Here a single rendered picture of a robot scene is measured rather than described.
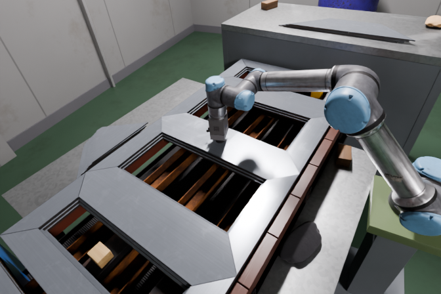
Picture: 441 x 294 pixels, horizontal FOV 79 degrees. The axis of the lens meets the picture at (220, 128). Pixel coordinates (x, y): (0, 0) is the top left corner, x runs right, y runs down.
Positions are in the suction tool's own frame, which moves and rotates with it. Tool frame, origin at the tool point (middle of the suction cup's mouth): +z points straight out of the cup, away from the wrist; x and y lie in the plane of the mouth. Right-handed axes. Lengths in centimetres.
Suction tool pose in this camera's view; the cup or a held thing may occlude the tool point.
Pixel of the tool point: (220, 142)
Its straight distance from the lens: 121.6
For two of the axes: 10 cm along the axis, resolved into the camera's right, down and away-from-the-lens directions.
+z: 0.7, 7.8, 6.2
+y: -2.1, 6.2, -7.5
